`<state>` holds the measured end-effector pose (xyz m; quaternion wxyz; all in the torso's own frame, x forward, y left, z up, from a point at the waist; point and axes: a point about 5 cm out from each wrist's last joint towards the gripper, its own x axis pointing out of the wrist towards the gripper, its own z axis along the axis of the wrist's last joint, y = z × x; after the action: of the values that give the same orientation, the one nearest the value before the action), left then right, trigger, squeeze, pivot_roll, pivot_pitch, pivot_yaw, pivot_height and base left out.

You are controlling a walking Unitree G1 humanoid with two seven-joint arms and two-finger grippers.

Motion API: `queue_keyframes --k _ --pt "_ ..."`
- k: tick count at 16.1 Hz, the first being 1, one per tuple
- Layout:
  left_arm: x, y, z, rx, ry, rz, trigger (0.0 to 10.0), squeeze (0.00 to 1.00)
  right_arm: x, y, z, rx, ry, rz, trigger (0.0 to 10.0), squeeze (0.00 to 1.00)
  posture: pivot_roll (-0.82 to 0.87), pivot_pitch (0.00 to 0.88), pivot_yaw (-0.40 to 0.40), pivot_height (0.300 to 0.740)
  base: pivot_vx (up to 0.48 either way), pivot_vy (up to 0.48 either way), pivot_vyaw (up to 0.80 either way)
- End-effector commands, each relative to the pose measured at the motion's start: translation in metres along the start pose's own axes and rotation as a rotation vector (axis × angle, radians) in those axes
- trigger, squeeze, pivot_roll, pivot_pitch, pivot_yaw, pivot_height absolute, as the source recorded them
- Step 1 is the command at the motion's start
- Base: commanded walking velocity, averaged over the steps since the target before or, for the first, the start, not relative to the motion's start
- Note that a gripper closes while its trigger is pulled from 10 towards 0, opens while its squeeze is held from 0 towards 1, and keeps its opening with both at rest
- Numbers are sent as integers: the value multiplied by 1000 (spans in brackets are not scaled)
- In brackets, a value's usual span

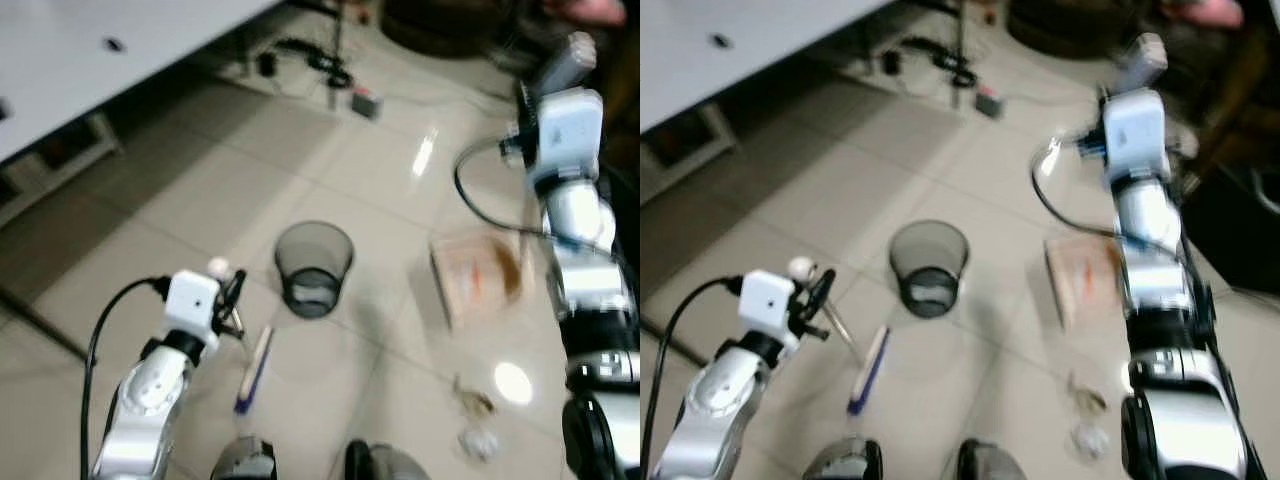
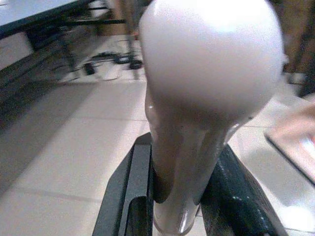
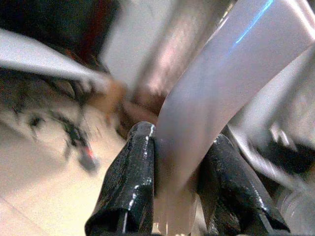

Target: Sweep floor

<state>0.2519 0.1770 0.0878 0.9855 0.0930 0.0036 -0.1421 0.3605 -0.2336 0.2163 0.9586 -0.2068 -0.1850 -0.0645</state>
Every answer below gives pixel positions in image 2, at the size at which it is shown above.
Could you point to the brown wooden cabinet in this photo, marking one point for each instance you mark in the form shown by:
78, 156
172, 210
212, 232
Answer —
299, 37

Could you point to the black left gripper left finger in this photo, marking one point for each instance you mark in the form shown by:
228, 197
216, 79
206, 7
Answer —
123, 186

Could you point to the white dustpan with black rim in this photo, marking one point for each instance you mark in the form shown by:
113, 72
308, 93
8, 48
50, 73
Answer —
295, 147

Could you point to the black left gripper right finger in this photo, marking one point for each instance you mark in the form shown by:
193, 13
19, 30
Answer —
233, 196

